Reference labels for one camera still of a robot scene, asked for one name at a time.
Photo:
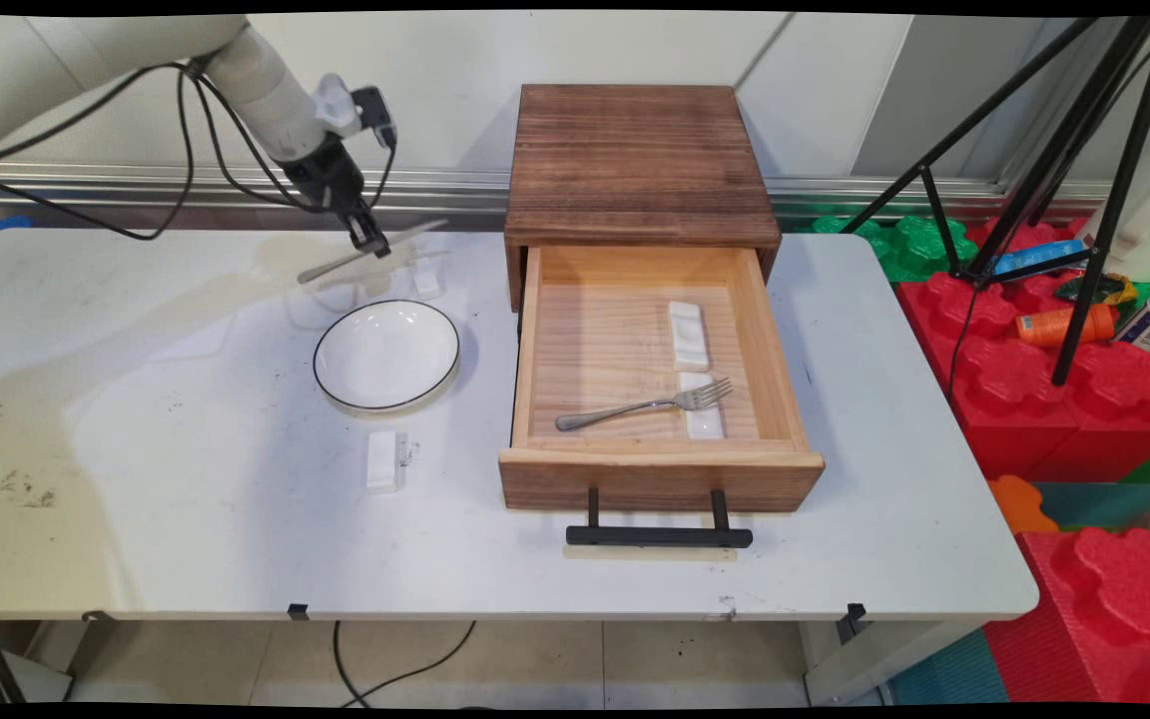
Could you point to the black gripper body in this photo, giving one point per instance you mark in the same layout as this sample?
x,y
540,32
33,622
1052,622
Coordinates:
x,y
325,175

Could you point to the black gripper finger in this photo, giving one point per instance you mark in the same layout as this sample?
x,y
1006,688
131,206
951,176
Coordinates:
x,y
360,238
373,228

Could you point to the silver table knife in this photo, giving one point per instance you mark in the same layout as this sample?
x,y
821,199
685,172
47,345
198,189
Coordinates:
x,y
415,236

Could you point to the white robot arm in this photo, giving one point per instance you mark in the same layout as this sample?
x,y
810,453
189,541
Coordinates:
x,y
256,90

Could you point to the white ceramic cutlery rest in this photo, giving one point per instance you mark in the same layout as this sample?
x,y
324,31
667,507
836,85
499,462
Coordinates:
x,y
426,280
705,426
687,335
381,461

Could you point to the white plate with black rim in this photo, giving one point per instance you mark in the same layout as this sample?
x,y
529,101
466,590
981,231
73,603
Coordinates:
x,y
385,355

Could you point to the dark brown wooden cabinet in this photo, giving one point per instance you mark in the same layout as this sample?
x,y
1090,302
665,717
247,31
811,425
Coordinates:
x,y
635,160

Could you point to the silver fork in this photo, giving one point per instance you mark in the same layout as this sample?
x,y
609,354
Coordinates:
x,y
635,407

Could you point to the light wooden drawer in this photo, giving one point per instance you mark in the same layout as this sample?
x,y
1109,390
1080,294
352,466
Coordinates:
x,y
635,479

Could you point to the black table clip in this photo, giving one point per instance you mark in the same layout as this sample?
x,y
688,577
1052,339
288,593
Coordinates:
x,y
297,610
852,617

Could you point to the green foam block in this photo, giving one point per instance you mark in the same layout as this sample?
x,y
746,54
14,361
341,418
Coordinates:
x,y
909,250

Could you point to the blue tube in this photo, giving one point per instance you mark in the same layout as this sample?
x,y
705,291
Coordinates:
x,y
1034,258

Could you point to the white table leg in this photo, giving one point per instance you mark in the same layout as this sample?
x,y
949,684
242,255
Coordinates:
x,y
874,664

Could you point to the large red foam block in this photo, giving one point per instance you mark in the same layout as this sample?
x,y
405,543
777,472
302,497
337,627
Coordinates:
x,y
1034,399

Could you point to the orange bottle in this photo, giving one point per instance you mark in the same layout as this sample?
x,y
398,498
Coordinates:
x,y
1049,326

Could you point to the orange foam block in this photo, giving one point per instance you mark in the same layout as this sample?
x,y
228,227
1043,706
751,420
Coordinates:
x,y
1019,504

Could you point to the teal foam mat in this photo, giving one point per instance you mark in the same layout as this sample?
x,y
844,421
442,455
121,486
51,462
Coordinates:
x,y
949,671

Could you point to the dark snack packet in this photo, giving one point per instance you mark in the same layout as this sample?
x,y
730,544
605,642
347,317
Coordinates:
x,y
1104,290

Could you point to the black tripod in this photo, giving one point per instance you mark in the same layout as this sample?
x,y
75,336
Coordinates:
x,y
1117,200

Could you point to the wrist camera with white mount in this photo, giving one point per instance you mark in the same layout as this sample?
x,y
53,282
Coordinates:
x,y
367,105

